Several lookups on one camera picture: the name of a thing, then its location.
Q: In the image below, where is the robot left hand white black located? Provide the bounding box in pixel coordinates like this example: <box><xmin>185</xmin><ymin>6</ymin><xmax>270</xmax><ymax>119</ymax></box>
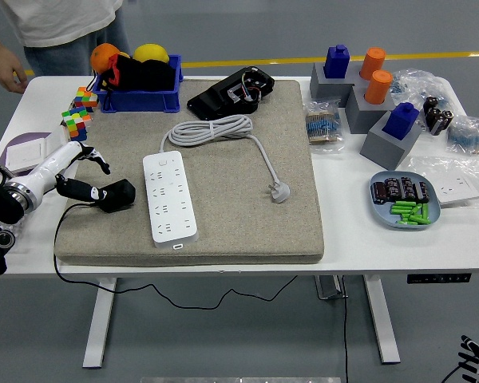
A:
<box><xmin>22</xmin><ymin>140</ymin><xmax>112</xmax><ymax>205</ymax></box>

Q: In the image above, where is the robot right hand white black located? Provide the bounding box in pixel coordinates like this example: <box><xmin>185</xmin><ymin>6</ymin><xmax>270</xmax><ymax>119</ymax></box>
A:
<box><xmin>457</xmin><ymin>334</ymin><xmax>479</xmax><ymax>383</ymax></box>

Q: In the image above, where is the person's right hand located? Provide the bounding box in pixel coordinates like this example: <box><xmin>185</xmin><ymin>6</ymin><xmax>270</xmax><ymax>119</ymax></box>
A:
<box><xmin>0</xmin><ymin>42</ymin><xmax>30</xmax><ymax>95</ymax></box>

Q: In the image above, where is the black plug adapter with cord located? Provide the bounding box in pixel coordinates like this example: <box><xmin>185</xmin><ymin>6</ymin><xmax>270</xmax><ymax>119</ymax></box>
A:
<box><xmin>52</xmin><ymin>178</ymin><xmax>299</xmax><ymax>310</ymax></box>

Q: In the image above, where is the white power strip with cord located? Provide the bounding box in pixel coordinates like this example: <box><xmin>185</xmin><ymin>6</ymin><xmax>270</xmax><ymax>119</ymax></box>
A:
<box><xmin>142</xmin><ymin>114</ymin><xmax>291</xmax><ymax>251</ymax></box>

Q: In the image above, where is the purple plate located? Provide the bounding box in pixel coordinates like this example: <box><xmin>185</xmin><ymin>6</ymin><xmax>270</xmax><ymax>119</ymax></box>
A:
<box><xmin>0</xmin><ymin>132</ymin><xmax>67</xmax><ymax>176</ymax></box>

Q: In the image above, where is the large colourful puzzle cube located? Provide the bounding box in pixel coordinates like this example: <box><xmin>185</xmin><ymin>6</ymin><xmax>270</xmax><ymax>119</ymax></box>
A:
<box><xmin>61</xmin><ymin>105</ymin><xmax>93</xmax><ymax>144</ymax></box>

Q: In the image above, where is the small colourful puzzle cube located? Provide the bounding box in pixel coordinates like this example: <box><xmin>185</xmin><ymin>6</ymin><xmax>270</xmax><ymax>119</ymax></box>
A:
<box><xmin>73</xmin><ymin>86</ymin><xmax>99</xmax><ymax>113</ymax></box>

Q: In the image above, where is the black table control panel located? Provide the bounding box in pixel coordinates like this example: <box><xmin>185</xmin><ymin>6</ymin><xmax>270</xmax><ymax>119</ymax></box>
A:
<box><xmin>406</xmin><ymin>272</ymin><xmax>473</xmax><ymax>285</ymax></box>

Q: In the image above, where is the orange fruit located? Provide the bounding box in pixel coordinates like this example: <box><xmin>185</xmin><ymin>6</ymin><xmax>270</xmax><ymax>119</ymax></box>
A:
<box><xmin>89</xmin><ymin>42</ymin><xmax>121</xmax><ymax>75</ymax></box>

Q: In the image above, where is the white table leg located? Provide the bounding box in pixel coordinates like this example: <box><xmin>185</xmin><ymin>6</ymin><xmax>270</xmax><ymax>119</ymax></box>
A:
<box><xmin>81</xmin><ymin>277</ymin><xmax>118</xmax><ymax>369</ymax></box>
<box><xmin>362</xmin><ymin>274</ymin><xmax>402</xmax><ymax>365</ymax></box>

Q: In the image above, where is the blue plastic bin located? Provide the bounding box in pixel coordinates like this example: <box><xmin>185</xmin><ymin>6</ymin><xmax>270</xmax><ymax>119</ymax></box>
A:
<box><xmin>91</xmin><ymin>53</ymin><xmax>184</xmax><ymax>114</ymax></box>

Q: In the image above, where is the black pouch with red trim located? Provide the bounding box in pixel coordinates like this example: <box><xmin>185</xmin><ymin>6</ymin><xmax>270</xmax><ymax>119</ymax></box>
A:
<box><xmin>85</xmin><ymin>53</ymin><xmax>176</xmax><ymax>93</ymax></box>

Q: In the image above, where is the yellow lemon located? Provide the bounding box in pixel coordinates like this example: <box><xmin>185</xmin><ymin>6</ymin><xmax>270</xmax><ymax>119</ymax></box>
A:
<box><xmin>133</xmin><ymin>42</ymin><xmax>171</xmax><ymax>64</ymax></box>

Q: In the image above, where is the blue-grey plate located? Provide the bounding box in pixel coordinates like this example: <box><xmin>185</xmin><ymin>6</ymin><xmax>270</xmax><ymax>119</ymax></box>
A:
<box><xmin>368</xmin><ymin>170</ymin><xmax>442</xmax><ymax>231</ymax></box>

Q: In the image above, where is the grey-brown mat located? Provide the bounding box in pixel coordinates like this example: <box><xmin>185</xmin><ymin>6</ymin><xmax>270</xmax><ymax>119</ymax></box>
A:
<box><xmin>53</xmin><ymin>78</ymin><xmax>326</xmax><ymax>267</ymax></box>

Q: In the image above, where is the large clear plastic bag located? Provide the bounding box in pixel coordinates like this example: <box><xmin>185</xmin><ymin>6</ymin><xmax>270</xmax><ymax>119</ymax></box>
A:
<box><xmin>406</xmin><ymin>153</ymin><xmax>479</xmax><ymax>211</ymax></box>

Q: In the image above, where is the clear bag of blue resistors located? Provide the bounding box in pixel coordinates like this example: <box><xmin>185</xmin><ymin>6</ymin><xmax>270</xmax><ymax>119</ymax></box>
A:
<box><xmin>445</xmin><ymin>114</ymin><xmax>479</xmax><ymax>156</ymax></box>

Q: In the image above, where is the grey block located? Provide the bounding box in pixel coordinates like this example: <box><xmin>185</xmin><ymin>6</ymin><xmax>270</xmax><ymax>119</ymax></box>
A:
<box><xmin>359</xmin><ymin>115</ymin><xmax>424</xmax><ymax>171</ymax></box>
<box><xmin>345</xmin><ymin>85</ymin><xmax>396</xmax><ymax>135</ymax></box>
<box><xmin>309</xmin><ymin>61</ymin><xmax>364</xmax><ymax>108</ymax></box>

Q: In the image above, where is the blue peg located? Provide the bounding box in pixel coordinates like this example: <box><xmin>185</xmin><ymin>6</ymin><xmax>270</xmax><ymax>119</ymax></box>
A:
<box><xmin>323</xmin><ymin>43</ymin><xmax>351</xmax><ymax>79</ymax></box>
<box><xmin>382</xmin><ymin>101</ymin><xmax>420</xmax><ymax>140</ymax></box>

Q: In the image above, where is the clear bag of striped resistors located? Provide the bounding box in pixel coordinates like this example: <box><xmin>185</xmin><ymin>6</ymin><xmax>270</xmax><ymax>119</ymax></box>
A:
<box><xmin>304</xmin><ymin>98</ymin><xmax>346</xmax><ymax>155</ymax></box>

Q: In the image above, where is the crumpled clear bag with resistors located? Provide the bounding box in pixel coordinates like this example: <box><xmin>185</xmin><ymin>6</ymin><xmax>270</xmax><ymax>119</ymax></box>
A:
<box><xmin>390</xmin><ymin>68</ymin><xmax>458</xmax><ymax>116</ymax></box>

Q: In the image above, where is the orange cylinder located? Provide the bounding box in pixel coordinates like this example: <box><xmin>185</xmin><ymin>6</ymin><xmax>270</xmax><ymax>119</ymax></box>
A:
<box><xmin>359</xmin><ymin>47</ymin><xmax>387</xmax><ymax>81</ymax></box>
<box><xmin>364</xmin><ymin>69</ymin><xmax>394</xmax><ymax>105</ymax></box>

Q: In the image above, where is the white wall switch panel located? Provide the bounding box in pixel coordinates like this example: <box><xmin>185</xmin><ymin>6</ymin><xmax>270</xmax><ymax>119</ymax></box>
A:
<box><xmin>43</xmin><ymin>125</ymin><xmax>69</xmax><ymax>160</ymax></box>
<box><xmin>4</xmin><ymin>137</ymin><xmax>49</xmax><ymax>175</ymax></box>

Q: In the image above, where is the thin black hanging cable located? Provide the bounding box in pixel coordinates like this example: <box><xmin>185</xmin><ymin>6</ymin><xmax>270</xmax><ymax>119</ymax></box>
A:
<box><xmin>340</xmin><ymin>274</ymin><xmax>350</xmax><ymax>383</ymax></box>

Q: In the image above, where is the metal bracket under table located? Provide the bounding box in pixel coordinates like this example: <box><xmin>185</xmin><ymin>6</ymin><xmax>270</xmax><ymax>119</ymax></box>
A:
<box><xmin>314</xmin><ymin>274</ymin><xmax>349</xmax><ymax>301</ymax></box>

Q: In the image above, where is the white wall socket panel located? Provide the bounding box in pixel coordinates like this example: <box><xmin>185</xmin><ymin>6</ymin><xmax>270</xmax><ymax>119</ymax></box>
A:
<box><xmin>430</xmin><ymin>173</ymin><xmax>479</xmax><ymax>207</ymax></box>

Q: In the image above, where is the black electronic device with wires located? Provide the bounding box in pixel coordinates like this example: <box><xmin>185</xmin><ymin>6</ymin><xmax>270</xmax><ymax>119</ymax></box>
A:
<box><xmin>186</xmin><ymin>65</ymin><xmax>275</xmax><ymax>120</ymax></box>

